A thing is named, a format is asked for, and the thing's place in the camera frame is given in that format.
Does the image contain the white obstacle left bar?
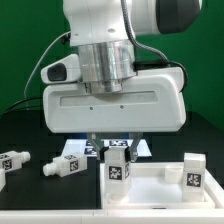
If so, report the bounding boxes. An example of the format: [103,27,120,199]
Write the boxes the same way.
[0,168,6,192]

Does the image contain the grey cable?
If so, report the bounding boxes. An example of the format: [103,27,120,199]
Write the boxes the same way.
[23,31,72,101]

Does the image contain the white obstacle bar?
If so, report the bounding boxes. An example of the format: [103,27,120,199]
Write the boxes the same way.
[0,168,6,192]
[0,209,224,224]

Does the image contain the paper sheet with markers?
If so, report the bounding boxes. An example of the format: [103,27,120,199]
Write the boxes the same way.
[62,139,152,157]

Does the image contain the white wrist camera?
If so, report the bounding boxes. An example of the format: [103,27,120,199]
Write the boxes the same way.
[41,54,81,84]

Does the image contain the white obstacle front bar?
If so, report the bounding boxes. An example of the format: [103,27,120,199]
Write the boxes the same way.
[0,209,224,224]

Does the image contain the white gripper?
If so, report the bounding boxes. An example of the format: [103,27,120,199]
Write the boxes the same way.
[43,68,186,162]

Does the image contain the black cables on table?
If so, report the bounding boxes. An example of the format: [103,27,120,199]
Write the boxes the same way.
[0,95,44,118]

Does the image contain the white square table top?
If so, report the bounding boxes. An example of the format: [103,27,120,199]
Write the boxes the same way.
[100,163,224,209]

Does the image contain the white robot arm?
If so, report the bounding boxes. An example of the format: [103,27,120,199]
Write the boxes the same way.
[41,0,202,157]

